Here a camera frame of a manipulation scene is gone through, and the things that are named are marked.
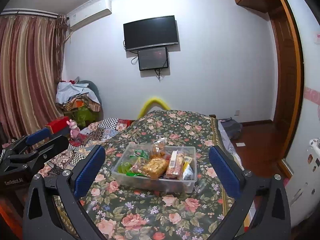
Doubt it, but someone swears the pile of clothes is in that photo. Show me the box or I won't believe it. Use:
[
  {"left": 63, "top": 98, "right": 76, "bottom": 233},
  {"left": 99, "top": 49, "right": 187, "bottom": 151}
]
[{"left": 55, "top": 76, "right": 102, "bottom": 113}]

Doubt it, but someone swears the yellow curved cushion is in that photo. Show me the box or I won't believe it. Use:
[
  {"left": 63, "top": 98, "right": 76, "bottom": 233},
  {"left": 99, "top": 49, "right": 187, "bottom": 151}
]
[{"left": 137, "top": 96, "right": 170, "bottom": 119}]

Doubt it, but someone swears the red snack packet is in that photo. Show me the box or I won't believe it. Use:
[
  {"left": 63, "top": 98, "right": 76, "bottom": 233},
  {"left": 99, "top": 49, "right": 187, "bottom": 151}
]
[{"left": 165, "top": 150, "right": 185, "bottom": 180}]

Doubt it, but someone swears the wooden door frame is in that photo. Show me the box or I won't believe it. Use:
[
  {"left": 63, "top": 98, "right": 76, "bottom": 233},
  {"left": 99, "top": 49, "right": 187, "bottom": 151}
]
[{"left": 269, "top": 0, "right": 305, "bottom": 178}]

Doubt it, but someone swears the white air conditioner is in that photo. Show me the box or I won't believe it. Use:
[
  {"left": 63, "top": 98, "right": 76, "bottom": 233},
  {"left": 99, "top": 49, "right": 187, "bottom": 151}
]
[{"left": 69, "top": 0, "right": 112, "bottom": 30}]

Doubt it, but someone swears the clear bag of snacks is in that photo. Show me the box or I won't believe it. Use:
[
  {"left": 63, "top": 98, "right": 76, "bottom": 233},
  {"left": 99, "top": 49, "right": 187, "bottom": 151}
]
[{"left": 150, "top": 138, "right": 167, "bottom": 158}]

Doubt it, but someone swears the black television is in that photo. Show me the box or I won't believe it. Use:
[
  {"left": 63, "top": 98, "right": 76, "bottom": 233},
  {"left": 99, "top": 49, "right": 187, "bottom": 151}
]
[{"left": 123, "top": 15, "right": 179, "bottom": 52}]

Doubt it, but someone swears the dark blue box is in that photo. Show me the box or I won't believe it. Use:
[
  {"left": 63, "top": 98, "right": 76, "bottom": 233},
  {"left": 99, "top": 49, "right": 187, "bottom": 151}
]
[{"left": 51, "top": 127, "right": 71, "bottom": 137}]

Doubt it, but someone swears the small black monitor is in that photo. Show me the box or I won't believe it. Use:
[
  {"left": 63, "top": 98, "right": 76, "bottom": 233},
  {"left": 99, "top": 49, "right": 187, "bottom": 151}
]
[{"left": 137, "top": 46, "right": 169, "bottom": 71}]

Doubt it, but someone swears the floral blanket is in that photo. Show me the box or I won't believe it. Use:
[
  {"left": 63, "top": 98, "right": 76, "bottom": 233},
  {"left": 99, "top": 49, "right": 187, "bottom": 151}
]
[{"left": 51, "top": 109, "right": 248, "bottom": 240}]

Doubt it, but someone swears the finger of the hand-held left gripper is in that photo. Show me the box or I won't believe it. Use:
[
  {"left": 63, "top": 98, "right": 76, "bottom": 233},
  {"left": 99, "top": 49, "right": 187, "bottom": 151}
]
[
  {"left": 29, "top": 134, "right": 70, "bottom": 170},
  {"left": 26, "top": 127, "right": 54, "bottom": 146}
]

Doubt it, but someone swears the pink plush toy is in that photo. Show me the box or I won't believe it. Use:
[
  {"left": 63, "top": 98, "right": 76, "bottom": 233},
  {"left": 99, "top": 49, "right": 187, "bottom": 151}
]
[{"left": 66, "top": 119, "right": 81, "bottom": 138}]

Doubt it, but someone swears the patchwork quilt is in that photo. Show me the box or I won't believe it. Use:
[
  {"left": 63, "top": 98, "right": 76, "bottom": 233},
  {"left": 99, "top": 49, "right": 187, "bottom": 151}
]
[{"left": 39, "top": 117, "right": 133, "bottom": 178}]

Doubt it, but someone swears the orange biscuit packet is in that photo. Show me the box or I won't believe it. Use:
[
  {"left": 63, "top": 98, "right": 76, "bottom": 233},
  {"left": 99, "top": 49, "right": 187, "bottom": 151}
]
[{"left": 140, "top": 156, "right": 168, "bottom": 179}]

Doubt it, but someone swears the red box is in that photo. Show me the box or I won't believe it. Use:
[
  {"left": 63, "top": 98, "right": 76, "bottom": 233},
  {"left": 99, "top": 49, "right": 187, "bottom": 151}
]
[{"left": 45, "top": 116, "right": 70, "bottom": 133}]

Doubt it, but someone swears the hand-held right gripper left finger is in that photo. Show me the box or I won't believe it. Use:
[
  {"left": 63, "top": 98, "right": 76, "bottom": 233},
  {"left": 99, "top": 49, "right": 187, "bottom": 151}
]
[{"left": 22, "top": 144, "right": 108, "bottom": 240}]

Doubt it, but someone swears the green bag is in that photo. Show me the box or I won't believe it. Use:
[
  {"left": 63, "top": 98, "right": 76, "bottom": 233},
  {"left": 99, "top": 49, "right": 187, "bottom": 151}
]
[{"left": 74, "top": 104, "right": 94, "bottom": 127}]

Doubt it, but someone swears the striped brown curtain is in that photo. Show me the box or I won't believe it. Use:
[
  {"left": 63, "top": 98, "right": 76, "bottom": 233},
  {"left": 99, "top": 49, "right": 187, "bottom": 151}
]
[{"left": 0, "top": 11, "right": 68, "bottom": 140}]

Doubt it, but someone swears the grey backpack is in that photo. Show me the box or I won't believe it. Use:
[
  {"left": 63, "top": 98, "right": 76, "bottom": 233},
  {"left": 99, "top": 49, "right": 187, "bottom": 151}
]
[{"left": 219, "top": 118, "right": 243, "bottom": 140}]

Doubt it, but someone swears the orange cloth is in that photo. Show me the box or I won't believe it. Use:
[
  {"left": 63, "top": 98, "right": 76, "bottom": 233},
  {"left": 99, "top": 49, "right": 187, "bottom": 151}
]
[{"left": 0, "top": 197, "right": 23, "bottom": 240}]

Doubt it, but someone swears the dark green snack packet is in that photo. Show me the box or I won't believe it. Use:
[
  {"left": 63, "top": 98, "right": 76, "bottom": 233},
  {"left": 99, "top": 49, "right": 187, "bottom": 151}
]
[{"left": 130, "top": 149, "right": 150, "bottom": 165}]

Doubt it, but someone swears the black monitor cable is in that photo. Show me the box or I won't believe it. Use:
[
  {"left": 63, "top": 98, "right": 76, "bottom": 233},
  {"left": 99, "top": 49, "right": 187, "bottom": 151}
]
[{"left": 155, "top": 67, "right": 168, "bottom": 82}]

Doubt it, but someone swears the yellow and black packet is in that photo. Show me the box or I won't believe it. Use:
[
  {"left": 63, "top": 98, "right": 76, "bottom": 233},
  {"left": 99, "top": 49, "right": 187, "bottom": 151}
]
[{"left": 182, "top": 156, "right": 194, "bottom": 180}]

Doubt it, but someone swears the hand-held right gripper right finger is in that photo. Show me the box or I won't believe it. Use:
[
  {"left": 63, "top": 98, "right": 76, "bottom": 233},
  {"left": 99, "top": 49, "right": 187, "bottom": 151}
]
[{"left": 208, "top": 145, "right": 292, "bottom": 240}]

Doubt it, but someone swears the clear plastic box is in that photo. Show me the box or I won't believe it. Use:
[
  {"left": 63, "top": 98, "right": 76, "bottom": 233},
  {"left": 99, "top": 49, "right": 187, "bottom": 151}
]
[{"left": 111, "top": 141, "right": 198, "bottom": 193}]

